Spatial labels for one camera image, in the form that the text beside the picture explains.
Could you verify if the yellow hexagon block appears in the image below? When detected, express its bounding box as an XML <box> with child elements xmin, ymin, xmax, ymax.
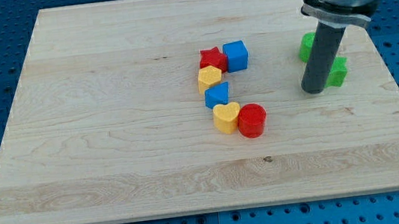
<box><xmin>198</xmin><ymin>65</ymin><xmax>222</xmax><ymax>95</ymax></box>

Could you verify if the blue cube block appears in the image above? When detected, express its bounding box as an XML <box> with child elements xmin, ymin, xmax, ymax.
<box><xmin>222</xmin><ymin>40</ymin><xmax>249</xmax><ymax>73</ymax></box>

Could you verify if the light wooden board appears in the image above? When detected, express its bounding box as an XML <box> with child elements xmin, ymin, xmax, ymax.
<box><xmin>0</xmin><ymin>0</ymin><xmax>399</xmax><ymax>224</ymax></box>

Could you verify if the red cylinder block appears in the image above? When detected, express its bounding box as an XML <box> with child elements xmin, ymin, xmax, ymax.
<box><xmin>238</xmin><ymin>103</ymin><xmax>267</xmax><ymax>139</ymax></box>

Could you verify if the green star block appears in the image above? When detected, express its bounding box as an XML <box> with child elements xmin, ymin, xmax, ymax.
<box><xmin>325</xmin><ymin>56</ymin><xmax>348</xmax><ymax>88</ymax></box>

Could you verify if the blue triangle block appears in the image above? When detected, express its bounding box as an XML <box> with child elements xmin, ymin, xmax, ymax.
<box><xmin>204</xmin><ymin>82</ymin><xmax>229</xmax><ymax>109</ymax></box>

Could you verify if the green round block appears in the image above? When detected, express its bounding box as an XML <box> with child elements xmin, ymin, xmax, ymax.
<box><xmin>299</xmin><ymin>32</ymin><xmax>316</xmax><ymax>63</ymax></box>

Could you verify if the yellow heart block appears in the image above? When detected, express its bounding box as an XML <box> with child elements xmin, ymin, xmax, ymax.
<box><xmin>213</xmin><ymin>102</ymin><xmax>240</xmax><ymax>134</ymax></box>

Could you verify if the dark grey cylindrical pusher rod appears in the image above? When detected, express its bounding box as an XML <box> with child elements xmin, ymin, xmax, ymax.
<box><xmin>301</xmin><ymin>22</ymin><xmax>345</xmax><ymax>94</ymax></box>

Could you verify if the red star block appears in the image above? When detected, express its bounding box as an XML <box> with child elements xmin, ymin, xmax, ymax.
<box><xmin>199</xmin><ymin>46</ymin><xmax>228</xmax><ymax>73</ymax></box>

